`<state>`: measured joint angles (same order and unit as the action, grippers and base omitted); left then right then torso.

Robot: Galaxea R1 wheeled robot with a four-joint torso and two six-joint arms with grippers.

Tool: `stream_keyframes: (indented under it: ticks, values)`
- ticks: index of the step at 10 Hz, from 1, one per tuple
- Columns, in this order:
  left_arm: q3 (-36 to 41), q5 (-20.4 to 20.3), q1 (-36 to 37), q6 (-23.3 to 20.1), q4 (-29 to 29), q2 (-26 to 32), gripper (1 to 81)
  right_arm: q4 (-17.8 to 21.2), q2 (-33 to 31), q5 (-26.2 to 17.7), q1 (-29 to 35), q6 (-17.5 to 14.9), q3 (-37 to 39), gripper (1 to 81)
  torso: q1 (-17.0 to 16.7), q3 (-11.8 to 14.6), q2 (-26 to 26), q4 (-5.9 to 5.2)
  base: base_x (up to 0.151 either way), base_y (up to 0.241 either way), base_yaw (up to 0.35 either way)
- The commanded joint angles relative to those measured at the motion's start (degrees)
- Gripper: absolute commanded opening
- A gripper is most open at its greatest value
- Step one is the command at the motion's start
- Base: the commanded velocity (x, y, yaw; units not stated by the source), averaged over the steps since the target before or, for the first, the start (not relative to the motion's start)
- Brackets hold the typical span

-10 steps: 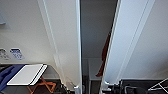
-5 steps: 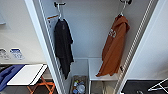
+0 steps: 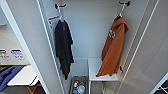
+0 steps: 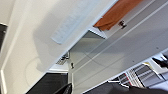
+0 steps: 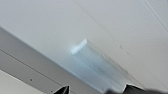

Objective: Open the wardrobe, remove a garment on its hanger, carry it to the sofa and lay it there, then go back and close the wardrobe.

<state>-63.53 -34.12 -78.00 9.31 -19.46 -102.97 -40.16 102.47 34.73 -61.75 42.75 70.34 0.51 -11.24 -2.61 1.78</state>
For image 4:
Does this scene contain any white wardrobe door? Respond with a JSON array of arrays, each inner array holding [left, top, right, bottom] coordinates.
[[0, 0, 119, 94]]

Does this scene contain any small metal wardrobe fitting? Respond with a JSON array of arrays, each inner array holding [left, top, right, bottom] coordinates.
[[68, 60, 76, 70]]

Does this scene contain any white wardrobe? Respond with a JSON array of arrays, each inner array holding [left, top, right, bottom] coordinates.
[[0, 0, 168, 94]]

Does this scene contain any small dark metal knob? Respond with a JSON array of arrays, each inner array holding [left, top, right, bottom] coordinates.
[[118, 20, 127, 29]]

